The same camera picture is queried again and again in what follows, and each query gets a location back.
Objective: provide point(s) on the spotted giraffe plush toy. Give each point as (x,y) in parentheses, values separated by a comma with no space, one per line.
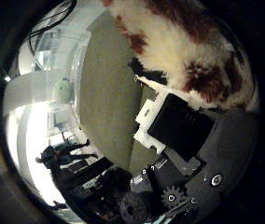
(176,46)

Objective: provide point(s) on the green plush toy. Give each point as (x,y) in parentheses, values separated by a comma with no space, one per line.
(63,90)

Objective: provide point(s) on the person in dark clothes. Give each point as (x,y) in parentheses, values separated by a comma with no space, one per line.
(61,155)

